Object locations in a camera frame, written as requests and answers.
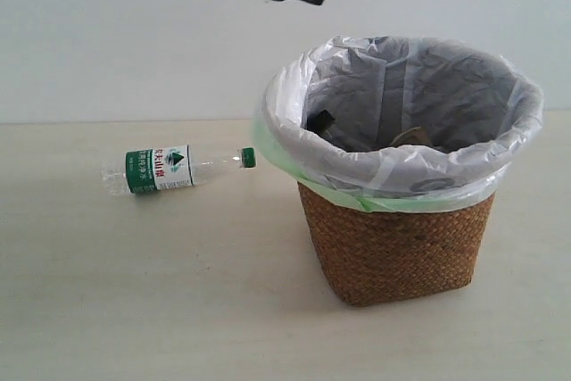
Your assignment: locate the red label cola bottle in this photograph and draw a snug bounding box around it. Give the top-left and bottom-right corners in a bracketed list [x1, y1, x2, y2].
[306, 110, 343, 142]

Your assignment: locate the grey cardboard pulp tray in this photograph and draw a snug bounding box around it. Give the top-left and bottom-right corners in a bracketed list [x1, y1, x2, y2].
[390, 127, 434, 147]

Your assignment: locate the green label water bottle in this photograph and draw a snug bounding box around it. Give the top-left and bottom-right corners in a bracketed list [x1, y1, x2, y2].
[101, 144, 257, 195]

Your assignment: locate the white and green bin liner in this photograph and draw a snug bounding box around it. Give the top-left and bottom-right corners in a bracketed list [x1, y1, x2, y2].
[252, 37, 543, 213]

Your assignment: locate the woven wicker waste basket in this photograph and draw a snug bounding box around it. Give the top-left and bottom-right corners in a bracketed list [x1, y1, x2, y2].
[298, 185, 494, 307]

